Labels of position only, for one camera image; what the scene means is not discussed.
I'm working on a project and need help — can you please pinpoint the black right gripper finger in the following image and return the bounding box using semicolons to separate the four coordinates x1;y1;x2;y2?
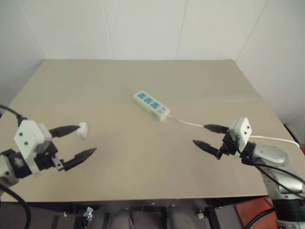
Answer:
192;139;222;156
203;124;230;135

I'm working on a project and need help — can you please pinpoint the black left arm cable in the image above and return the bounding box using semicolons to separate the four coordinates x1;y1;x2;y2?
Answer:
0;104;32;229

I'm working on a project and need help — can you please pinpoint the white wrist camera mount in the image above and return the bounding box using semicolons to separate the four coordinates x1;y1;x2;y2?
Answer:
229;117;253;150
13;119;52;160

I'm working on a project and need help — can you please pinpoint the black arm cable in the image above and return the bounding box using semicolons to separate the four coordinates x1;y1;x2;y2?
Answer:
0;104;32;229
235;146;305;229

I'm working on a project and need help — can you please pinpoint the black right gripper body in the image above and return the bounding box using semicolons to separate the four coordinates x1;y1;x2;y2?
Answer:
217;129;241;160

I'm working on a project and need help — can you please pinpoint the white power strip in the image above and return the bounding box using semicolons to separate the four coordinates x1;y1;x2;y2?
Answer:
132;90;171;122

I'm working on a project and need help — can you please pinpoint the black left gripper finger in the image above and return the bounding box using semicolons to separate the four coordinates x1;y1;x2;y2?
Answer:
62;147;97;172
48;124;80;139

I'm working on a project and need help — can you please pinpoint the white power cable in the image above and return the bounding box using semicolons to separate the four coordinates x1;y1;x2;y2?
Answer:
167;114;301;147

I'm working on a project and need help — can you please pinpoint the black table frame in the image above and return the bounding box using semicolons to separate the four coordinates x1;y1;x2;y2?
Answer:
25;197;240;229

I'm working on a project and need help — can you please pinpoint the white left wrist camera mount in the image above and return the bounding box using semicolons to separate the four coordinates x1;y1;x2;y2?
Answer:
13;119;52;160

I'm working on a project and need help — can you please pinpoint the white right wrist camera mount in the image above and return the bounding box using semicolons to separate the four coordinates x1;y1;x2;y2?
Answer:
229;117;253;150

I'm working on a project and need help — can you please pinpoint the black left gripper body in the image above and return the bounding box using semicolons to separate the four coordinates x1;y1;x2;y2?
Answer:
33;140;67;172

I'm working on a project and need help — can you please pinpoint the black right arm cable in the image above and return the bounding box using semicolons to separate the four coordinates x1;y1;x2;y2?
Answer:
235;146;305;229

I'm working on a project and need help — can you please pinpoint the orange red panel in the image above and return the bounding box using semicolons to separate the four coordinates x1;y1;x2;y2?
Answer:
234;196;279;229

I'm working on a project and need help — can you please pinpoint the silver metal clamp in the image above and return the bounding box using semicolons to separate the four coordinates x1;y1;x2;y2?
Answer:
81;207;94;219

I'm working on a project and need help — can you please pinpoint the white plug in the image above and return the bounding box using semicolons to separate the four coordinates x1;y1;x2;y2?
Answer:
76;122;89;139

